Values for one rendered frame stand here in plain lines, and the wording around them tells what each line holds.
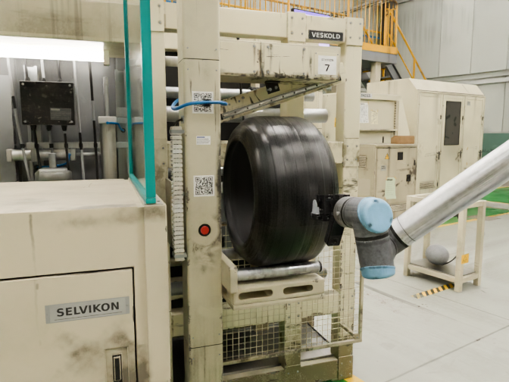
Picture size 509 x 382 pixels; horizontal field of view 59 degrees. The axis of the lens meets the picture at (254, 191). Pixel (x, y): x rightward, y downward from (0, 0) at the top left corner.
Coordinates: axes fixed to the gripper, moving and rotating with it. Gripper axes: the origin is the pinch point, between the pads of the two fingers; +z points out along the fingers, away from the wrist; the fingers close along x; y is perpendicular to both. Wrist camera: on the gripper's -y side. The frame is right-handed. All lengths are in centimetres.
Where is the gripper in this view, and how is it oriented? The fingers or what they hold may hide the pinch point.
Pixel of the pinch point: (315, 215)
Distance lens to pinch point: 151.1
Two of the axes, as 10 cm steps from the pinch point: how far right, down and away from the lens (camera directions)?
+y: -0.4, -10.0, -0.2
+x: -9.5, 0.4, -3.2
